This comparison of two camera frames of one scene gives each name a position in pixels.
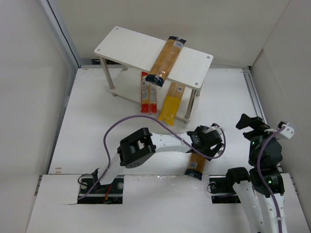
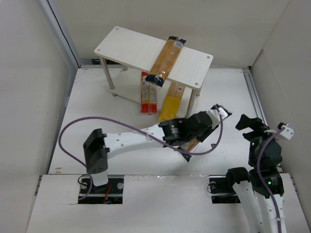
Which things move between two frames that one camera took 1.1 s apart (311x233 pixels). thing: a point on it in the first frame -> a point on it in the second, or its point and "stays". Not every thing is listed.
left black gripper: (210, 144) -> (192, 149)
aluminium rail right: (250, 87) stays
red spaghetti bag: (148, 95) stays
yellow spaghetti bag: (171, 103) stays
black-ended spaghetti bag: (196, 166) -> (187, 150)
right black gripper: (254, 128) stays
